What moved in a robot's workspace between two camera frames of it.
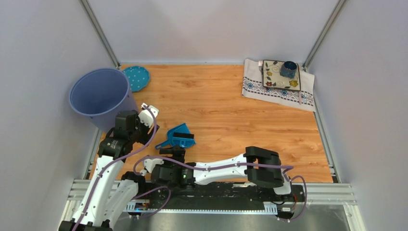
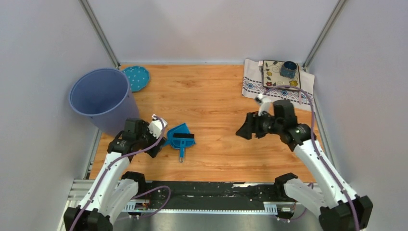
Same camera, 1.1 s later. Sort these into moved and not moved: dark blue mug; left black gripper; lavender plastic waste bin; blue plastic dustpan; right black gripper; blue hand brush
Moved: right black gripper; left black gripper
Not moved: lavender plastic waste bin; dark blue mug; blue plastic dustpan; blue hand brush
